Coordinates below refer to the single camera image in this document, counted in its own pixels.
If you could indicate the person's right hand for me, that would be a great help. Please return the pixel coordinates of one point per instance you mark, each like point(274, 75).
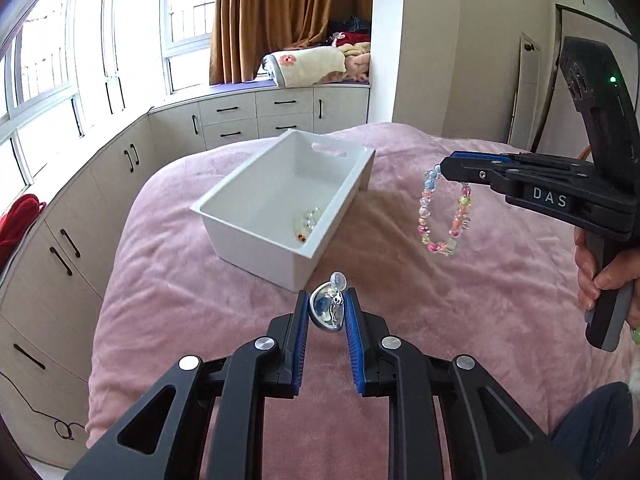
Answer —
point(623, 269)

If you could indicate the red cloth on sill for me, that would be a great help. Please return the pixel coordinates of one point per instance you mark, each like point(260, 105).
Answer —
point(15, 223)

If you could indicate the white door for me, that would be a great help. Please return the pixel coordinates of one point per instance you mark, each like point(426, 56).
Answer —
point(526, 95)

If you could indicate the white plastic storage bin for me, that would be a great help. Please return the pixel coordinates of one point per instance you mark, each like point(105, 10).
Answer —
point(274, 215)

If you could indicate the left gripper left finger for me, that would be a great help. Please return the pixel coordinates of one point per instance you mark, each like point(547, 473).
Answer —
point(205, 419)

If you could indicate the silver heart-shaped earring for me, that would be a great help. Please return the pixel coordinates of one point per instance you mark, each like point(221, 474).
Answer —
point(327, 303)

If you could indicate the pink plush toy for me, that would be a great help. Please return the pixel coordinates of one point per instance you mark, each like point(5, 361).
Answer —
point(357, 61)

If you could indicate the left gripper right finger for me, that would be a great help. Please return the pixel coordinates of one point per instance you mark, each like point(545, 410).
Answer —
point(448, 419)

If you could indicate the white cabinet row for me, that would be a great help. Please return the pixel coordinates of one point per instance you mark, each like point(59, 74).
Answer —
point(53, 286)

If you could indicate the brown curtain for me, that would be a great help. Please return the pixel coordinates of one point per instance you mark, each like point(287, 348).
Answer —
point(246, 30)

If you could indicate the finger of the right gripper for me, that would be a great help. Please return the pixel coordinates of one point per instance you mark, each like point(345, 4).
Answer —
point(460, 161)
point(506, 182)

